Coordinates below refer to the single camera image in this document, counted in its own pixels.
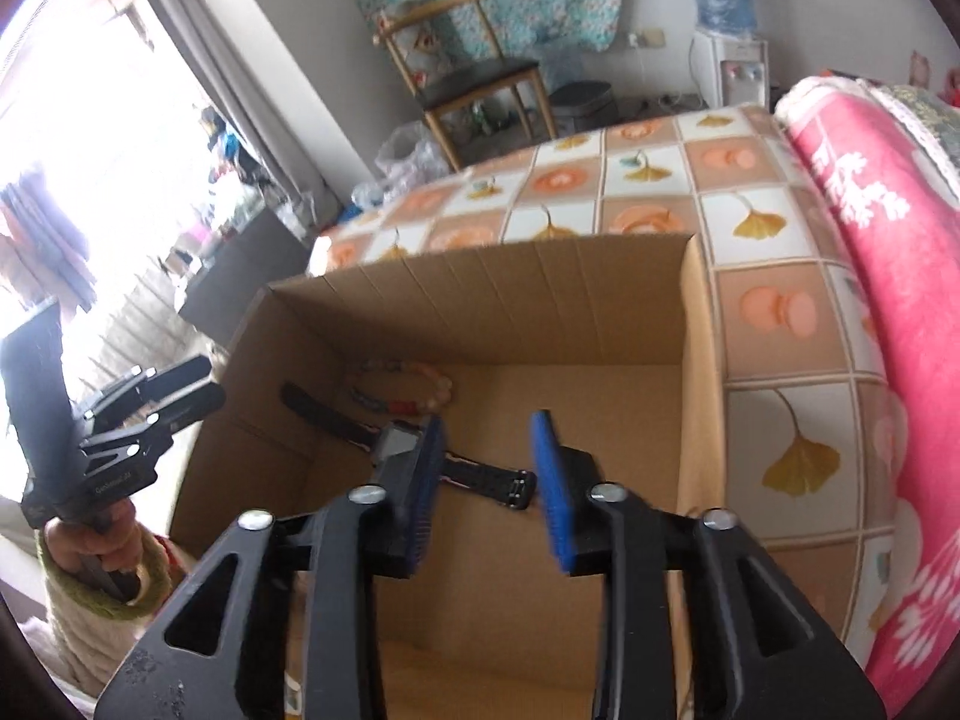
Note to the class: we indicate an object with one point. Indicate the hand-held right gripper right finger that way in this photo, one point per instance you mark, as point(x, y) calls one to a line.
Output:
point(555, 495)

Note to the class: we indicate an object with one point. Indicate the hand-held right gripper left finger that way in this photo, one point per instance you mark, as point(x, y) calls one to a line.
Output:
point(420, 495)

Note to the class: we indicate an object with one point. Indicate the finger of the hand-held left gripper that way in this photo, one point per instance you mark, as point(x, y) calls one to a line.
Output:
point(150, 431)
point(157, 382)

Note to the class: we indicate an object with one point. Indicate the purple black smartwatch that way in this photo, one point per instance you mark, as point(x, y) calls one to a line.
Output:
point(487, 480)

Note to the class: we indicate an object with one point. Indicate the brown cardboard box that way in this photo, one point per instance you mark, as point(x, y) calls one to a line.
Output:
point(570, 300)

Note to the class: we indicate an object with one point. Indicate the person's left hand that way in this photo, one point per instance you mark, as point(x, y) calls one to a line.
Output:
point(64, 551)

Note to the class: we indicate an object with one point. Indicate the dark cabinet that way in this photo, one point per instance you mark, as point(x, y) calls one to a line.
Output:
point(240, 277)

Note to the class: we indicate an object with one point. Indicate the hanging laundry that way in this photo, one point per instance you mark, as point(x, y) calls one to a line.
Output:
point(45, 240)

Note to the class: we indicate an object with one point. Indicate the pile of clothes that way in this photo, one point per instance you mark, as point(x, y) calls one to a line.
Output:
point(225, 142)

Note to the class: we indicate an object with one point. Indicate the grey curtain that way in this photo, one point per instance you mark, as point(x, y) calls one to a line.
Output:
point(247, 90)

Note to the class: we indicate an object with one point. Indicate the clear plastic bags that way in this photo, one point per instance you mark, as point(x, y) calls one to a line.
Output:
point(405, 157)

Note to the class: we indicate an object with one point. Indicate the black bin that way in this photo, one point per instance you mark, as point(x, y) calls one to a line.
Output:
point(581, 105)

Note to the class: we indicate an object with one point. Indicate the pink floral blanket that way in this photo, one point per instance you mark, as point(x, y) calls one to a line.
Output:
point(885, 255)

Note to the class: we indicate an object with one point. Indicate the wooden chair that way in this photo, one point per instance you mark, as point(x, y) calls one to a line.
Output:
point(472, 82)

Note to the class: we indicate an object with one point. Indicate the white water dispenser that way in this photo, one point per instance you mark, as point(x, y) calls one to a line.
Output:
point(712, 75)

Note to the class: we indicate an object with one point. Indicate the lace trimmed quilt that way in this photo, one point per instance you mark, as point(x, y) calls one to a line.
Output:
point(930, 116)

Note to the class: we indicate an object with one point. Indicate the wall power outlet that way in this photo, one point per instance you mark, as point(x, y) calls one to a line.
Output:
point(649, 37)

